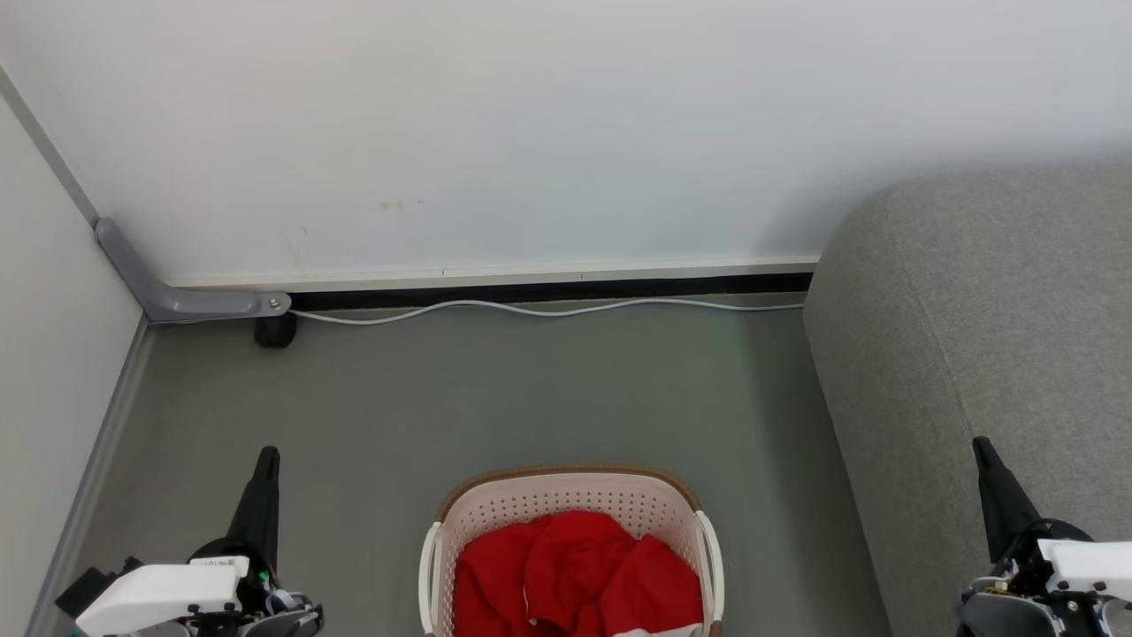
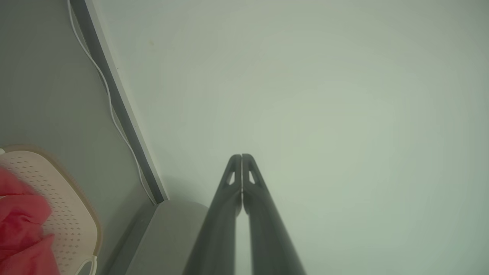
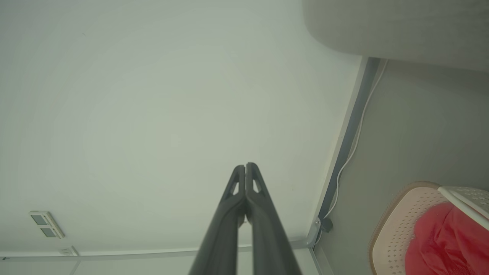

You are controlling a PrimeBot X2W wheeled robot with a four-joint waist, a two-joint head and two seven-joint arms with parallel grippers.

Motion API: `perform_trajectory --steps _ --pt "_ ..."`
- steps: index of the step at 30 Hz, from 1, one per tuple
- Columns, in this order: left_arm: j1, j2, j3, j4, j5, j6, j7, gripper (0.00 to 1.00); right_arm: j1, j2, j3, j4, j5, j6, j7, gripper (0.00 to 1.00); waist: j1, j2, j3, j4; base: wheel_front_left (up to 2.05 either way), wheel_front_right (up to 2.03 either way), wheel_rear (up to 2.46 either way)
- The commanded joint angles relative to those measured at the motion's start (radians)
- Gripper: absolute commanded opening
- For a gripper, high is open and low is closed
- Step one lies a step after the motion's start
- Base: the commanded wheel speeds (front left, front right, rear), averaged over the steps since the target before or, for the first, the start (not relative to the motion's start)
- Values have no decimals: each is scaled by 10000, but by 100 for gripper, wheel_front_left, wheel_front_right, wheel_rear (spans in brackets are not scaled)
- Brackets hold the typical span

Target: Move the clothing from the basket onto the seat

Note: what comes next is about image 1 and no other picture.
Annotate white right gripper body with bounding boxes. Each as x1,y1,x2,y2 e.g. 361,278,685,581
990,519,1132,604

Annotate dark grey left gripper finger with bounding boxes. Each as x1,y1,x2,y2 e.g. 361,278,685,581
226,446,281,567

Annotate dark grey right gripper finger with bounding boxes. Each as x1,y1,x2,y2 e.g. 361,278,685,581
972,436,1043,564

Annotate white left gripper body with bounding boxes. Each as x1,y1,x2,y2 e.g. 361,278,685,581
74,538,277,637

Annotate grey fabric sofa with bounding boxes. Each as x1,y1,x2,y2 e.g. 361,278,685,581
802,164,1132,637

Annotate red cloth garment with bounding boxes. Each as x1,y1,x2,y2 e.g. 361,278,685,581
453,510,706,637

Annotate black caster wheel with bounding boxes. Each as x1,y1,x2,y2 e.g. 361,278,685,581
254,312,298,349

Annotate white perforated laundry basket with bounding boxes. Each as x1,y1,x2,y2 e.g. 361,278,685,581
418,463,726,637

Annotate black baseboard strip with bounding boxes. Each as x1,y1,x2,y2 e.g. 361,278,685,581
288,273,815,312

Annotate grey metal angled bracket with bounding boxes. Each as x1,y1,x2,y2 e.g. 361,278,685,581
94,218,293,322

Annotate white floor cable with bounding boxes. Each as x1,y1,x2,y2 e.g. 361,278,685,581
289,299,806,326

